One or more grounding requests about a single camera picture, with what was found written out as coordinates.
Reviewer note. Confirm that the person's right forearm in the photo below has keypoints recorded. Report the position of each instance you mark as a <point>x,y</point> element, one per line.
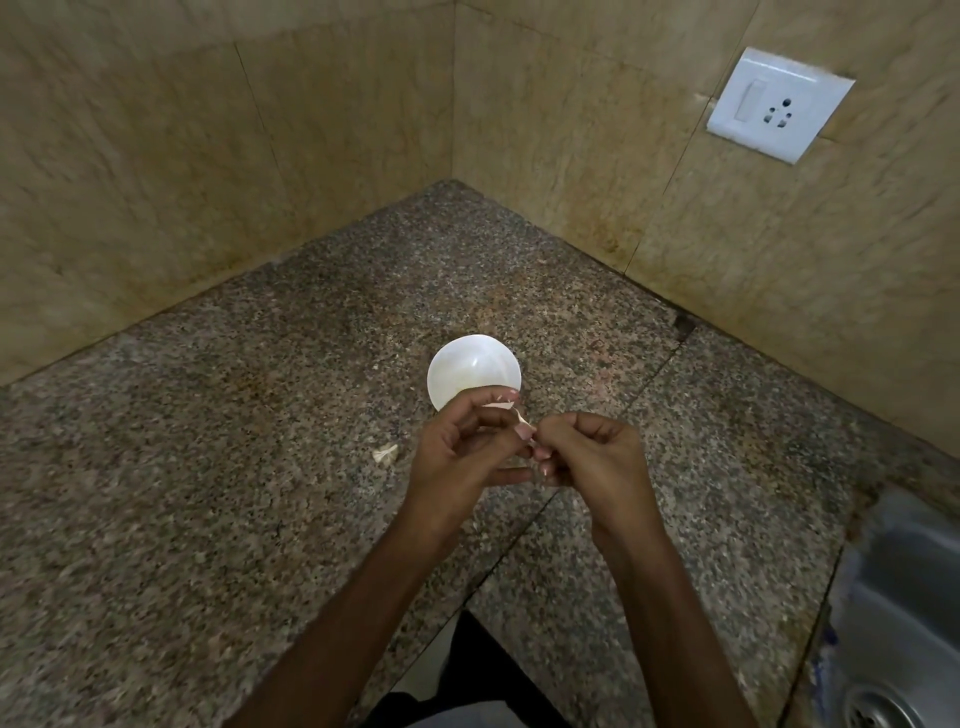
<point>667,630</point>

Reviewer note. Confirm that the person's right hand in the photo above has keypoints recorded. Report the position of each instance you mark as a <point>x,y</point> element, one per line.
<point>607,480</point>

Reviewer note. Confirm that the garlic peel scrap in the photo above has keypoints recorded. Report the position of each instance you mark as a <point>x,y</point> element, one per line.
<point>385,453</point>

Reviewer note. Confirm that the garlic clove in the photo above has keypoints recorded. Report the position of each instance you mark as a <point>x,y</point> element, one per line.
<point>526,424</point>

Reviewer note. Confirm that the white bowl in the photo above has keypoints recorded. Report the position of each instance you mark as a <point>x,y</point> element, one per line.
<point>472,367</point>

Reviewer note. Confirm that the stainless steel sink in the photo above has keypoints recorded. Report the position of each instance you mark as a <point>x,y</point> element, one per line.
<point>900,585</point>

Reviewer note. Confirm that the person's left hand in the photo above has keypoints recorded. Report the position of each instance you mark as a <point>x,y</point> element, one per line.
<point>442,472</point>

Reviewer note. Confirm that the person's black trousers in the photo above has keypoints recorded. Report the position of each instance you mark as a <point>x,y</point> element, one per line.
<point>487,675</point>

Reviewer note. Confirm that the person's right fingers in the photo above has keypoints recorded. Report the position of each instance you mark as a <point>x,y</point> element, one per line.
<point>562,435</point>

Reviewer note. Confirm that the white wall switch socket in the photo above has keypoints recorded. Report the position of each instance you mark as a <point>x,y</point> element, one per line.
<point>780,105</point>

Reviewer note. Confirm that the person's left thumb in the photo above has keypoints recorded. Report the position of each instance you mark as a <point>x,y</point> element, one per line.
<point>510,476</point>

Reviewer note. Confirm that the person's left forearm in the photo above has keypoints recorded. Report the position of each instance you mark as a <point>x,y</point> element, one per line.
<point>367,622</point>

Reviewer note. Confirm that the round sink drain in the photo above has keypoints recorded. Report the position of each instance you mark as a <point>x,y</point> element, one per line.
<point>881,709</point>

